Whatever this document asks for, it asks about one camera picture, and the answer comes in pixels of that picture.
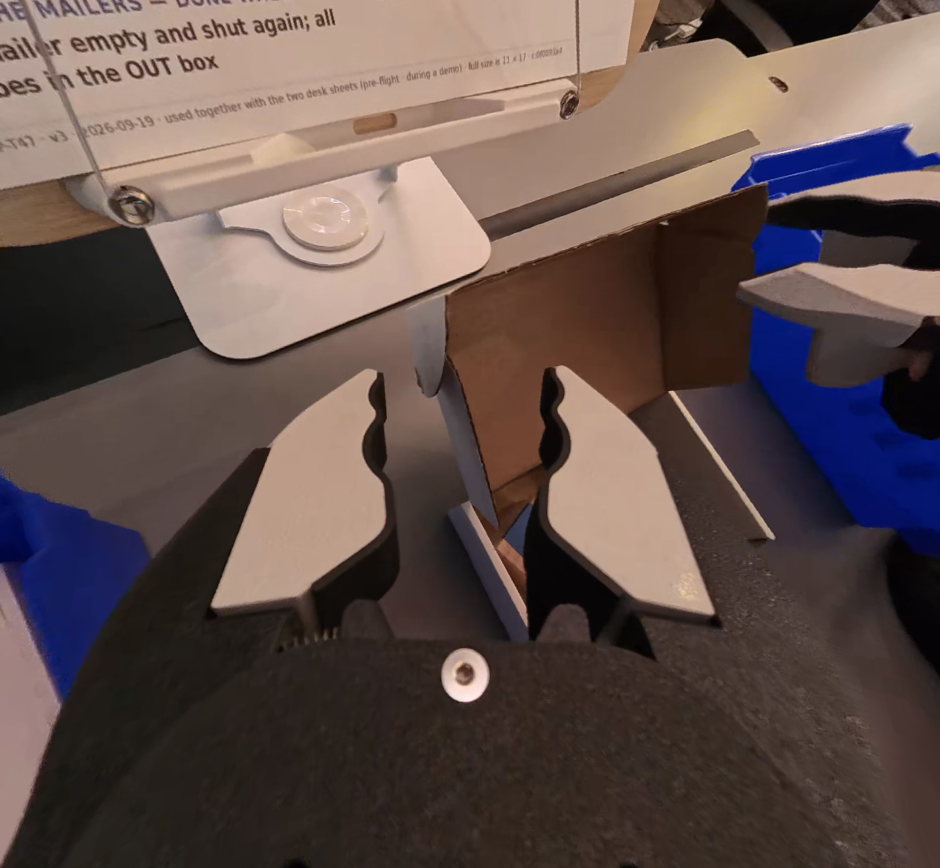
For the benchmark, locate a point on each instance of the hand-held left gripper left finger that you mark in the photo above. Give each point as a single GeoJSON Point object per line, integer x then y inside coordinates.
{"type": "Point", "coordinates": [308, 501]}

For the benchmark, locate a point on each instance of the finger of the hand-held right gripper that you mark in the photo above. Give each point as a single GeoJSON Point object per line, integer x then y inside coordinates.
{"type": "Point", "coordinates": [830, 302]}
{"type": "Point", "coordinates": [866, 251]}

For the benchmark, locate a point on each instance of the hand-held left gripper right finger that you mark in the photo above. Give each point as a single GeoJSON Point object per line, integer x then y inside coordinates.
{"type": "Point", "coordinates": [624, 508]}

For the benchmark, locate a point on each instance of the blue plastic bin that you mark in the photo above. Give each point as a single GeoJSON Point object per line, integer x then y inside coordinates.
{"type": "Point", "coordinates": [66, 589]}
{"type": "Point", "coordinates": [844, 427]}

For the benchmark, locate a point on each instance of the white cardboard mailer box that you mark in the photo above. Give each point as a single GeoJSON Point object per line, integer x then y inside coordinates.
{"type": "Point", "coordinates": [587, 324]}

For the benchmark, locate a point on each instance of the white printed instruction sheet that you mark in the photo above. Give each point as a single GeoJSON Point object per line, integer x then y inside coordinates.
{"type": "Point", "coordinates": [294, 75]}

